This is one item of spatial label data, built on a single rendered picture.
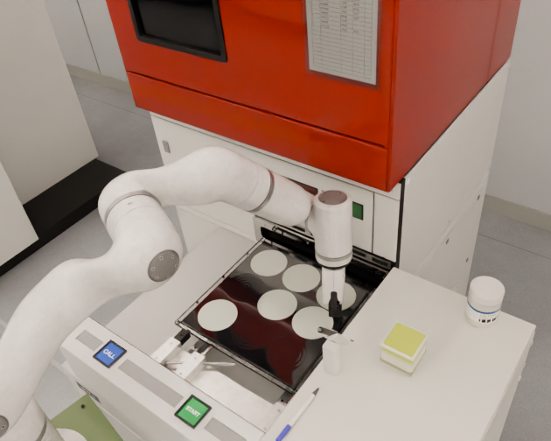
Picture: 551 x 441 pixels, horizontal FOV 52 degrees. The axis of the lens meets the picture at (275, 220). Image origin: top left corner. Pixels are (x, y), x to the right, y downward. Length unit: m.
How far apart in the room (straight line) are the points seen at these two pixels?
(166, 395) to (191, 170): 0.53
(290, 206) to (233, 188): 0.15
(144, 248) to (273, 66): 0.53
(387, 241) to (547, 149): 1.60
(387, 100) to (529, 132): 1.80
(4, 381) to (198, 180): 0.45
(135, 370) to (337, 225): 0.55
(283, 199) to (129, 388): 0.54
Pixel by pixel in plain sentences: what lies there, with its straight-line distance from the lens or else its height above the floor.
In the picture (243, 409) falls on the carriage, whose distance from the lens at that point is 1.30.
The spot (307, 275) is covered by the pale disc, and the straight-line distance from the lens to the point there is 1.50.
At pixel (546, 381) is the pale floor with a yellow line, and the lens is 2.50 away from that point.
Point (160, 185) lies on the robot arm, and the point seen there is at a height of 1.43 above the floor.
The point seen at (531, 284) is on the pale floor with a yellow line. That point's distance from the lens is 2.82.
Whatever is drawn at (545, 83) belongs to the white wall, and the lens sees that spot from 2.73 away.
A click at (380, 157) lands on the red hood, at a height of 1.31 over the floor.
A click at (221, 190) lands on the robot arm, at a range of 0.95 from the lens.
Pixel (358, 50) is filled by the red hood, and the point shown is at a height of 1.54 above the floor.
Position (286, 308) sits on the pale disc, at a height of 0.90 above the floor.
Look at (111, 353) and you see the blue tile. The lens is 1.36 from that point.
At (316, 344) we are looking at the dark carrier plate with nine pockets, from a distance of 1.35.
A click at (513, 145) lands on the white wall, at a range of 2.91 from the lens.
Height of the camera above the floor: 1.98
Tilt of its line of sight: 40 degrees down
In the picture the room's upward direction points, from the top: 7 degrees counter-clockwise
